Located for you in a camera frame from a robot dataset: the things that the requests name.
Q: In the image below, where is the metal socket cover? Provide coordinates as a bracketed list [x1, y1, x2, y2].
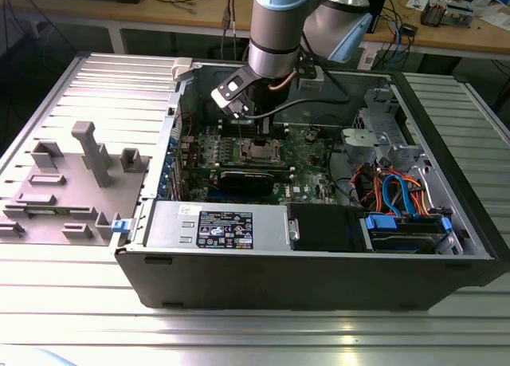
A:
[238, 136, 282, 163]

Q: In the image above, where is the black RAM slot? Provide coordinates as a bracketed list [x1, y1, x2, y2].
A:
[221, 122, 286, 128]
[221, 130, 286, 136]
[221, 133, 286, 140]
[221, 126, 286, 132]

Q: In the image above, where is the CPU socket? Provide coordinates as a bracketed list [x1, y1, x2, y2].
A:
[237, 136, 284, 163]

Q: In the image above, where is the black graphics card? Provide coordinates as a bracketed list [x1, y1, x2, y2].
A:
[186, 164, 294, 198]

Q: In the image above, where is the green motherboard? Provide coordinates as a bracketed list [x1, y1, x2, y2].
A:
[178, 120, 347, 207]

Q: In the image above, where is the silver metal drive cage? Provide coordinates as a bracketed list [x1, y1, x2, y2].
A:
[340, 85, 434, 179]

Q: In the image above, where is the white printed label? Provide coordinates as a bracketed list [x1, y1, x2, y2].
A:
[357, 45, 379, 70]

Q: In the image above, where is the black plastic shroud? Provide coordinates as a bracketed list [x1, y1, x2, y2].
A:
[287, 203, 374, 254]

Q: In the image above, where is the silver power supply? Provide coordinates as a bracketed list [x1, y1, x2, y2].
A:
[145, 200, 290, 252]

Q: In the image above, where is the grey parts rack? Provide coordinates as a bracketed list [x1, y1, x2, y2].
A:
[0, 120, 155, 247]

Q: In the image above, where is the hard disk blue carrier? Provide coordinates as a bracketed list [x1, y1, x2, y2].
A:
[360, 212, 453, 255]

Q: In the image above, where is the black open PC case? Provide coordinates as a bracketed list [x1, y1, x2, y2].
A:
[114, 57, 510, 311]

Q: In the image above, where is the small heatsink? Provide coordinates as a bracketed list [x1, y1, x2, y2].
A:
[421, 2, 445, 27]

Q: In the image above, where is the wooden desk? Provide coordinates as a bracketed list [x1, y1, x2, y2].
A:
[0, 0, 510, 60]

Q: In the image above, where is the grey electronic device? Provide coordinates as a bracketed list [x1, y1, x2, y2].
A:
[444, 1, 475, 28]

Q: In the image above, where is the green RAM stick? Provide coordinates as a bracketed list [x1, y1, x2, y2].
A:
[22, 207, 73, 217]

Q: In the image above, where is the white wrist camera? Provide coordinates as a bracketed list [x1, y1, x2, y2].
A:
[296, 65, 326, 91]
[210, 65, 251, 120]

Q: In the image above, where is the blue wire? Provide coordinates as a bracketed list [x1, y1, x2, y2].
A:
[381, 174, 415, 218]

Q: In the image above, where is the orange wire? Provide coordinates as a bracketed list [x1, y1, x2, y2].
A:
[400, 175, 434, 218]

